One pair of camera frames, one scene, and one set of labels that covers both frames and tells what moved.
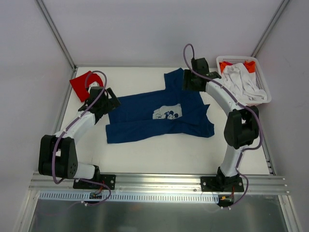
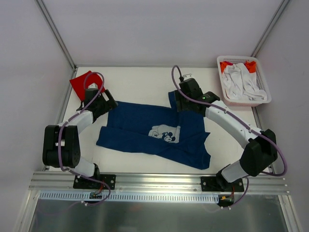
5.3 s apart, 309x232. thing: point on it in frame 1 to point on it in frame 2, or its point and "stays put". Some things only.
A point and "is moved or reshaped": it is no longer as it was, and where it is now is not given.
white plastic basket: [259, 72] stays put
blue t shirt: [171, 112] is moved or reshaped
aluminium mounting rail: [46, 184] stays put
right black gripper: [189, 80] to [180, 102]
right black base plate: [213, 184] stays put
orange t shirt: [250, 65] stays put
